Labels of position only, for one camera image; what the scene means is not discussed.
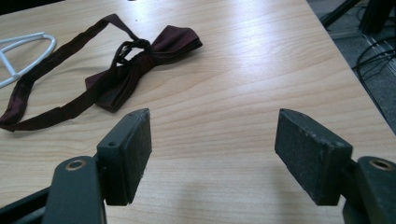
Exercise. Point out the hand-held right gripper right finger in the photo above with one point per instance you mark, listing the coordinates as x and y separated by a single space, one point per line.
311 155

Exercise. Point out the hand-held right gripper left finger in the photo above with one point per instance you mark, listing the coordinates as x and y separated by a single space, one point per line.
124 158

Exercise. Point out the dark red bow tie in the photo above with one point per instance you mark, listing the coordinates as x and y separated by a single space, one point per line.
124 74

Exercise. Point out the black metal stand leg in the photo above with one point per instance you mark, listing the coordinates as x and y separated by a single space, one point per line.
337 12

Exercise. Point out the white plastic hanger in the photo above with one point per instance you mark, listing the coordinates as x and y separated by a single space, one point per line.
18 56

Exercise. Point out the dark equipment stand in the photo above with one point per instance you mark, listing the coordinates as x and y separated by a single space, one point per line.
375 15

